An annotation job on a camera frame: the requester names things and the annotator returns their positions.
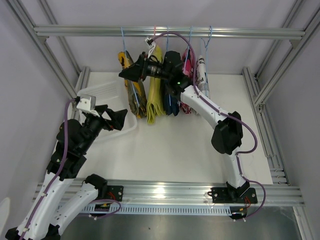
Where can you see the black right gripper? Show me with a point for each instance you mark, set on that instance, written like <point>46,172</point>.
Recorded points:
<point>134,72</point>

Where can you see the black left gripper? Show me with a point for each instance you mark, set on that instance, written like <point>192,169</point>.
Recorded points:
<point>117,117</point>

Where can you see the yellow grey camouflage trousers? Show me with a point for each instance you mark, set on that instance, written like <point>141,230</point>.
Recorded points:
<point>140,112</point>

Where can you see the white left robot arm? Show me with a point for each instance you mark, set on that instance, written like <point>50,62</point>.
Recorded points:
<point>45,220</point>

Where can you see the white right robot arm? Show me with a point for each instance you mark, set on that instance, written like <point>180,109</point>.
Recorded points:
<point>227,128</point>

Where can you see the dark blue denim trousers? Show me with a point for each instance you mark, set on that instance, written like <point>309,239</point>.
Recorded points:
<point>171,58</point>

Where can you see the lime green trousers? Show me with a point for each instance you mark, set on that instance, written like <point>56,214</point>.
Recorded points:
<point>155,100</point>

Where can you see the pink camouflage trousers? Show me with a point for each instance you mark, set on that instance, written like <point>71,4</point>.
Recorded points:
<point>188,70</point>

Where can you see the white newspaper print trousers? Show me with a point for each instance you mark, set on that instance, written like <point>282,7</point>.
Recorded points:
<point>200,73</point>

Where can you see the white plastic basket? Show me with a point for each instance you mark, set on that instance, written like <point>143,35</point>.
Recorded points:
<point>114,95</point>

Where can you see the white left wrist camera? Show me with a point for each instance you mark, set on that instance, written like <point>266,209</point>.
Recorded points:
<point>86,104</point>

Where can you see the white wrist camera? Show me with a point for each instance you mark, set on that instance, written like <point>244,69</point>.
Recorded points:
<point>86,104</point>
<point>151,48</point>

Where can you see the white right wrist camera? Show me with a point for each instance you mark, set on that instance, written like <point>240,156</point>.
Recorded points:
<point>151,48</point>

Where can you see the aluminium hanging rail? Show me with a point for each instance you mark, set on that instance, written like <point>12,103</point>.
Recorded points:
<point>57,30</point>

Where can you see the slotted cable duct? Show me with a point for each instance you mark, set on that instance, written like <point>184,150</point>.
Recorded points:
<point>141,209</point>

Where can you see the front aluminium mounting rail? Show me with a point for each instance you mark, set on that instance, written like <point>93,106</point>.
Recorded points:
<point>195,194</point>

